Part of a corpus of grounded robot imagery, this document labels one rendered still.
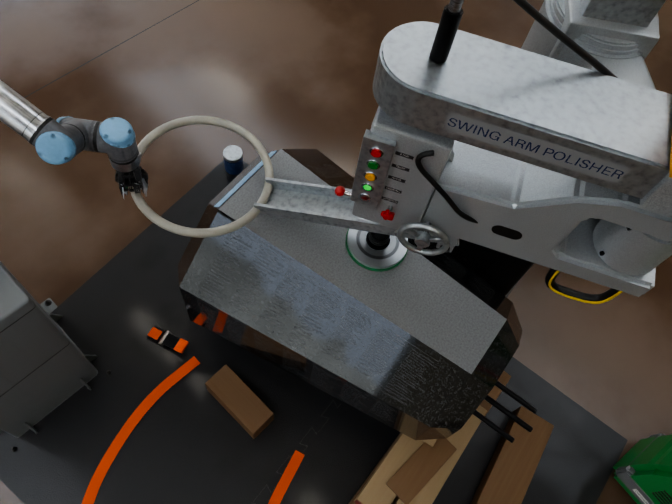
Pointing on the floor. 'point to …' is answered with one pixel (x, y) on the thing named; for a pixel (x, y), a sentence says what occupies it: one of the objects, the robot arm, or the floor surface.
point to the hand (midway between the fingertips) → (135, 189)
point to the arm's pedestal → (34, 359)
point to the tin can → (233, 159)
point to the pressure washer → (647, 470)
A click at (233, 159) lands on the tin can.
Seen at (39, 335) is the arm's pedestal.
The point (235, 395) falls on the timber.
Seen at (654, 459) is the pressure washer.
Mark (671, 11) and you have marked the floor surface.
